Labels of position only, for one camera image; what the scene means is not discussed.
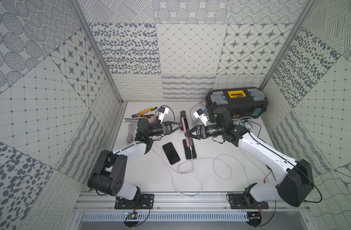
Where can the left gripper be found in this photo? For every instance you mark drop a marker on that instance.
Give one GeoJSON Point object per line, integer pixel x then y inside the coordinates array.
{"type": "Point", "coordinates": [164, 128]}

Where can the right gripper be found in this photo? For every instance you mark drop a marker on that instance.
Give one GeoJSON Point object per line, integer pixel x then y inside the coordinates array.
{"type": "Point", "coordinates": [202, 132]}

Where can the green case phone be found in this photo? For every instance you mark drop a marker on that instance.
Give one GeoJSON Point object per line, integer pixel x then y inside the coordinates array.
{"type": "Point", "coordinates": [190, 152]}

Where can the blue black phone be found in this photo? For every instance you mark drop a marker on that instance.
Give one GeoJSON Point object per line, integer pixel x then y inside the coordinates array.
{"type": "Point", "coordinates": [171, 153]}

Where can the pink case phone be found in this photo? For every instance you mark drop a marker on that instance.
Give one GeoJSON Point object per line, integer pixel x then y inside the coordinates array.
{"type": "Point", "coordinates": [185, 127]}

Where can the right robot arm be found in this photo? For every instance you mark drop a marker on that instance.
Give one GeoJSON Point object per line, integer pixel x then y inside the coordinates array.
{"type": "Point", "coordinates": [295, 177]}

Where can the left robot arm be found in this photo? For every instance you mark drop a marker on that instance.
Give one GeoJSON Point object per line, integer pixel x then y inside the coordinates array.
{"type": "Point", "coordinates": [108, 174]}

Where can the black ribbed cylinder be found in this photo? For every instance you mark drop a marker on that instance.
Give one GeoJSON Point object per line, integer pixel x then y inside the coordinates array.
{"type": "Point", "coordinates": [183, 114]}

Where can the yellow black pliers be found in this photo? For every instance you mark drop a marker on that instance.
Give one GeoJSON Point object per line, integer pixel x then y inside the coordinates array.
{"type": "Point", "coordinates": [148, 113]}

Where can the white power strip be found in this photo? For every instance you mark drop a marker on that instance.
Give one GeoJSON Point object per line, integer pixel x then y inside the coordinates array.
{"type": "Point", "coordinates": [243, 123]}

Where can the black deli toolbox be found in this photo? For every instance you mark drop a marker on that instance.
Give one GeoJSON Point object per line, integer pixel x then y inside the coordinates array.
{"type": "Point", "coordinates": [241, 102]}

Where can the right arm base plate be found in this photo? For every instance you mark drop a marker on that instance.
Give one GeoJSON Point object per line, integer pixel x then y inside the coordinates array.
{"type": "Point", "coordinates": [241, 201]}

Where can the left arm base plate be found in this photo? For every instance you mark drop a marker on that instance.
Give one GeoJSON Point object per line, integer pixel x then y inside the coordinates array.
{"type": "Point", "coordinates": [142, 201]}

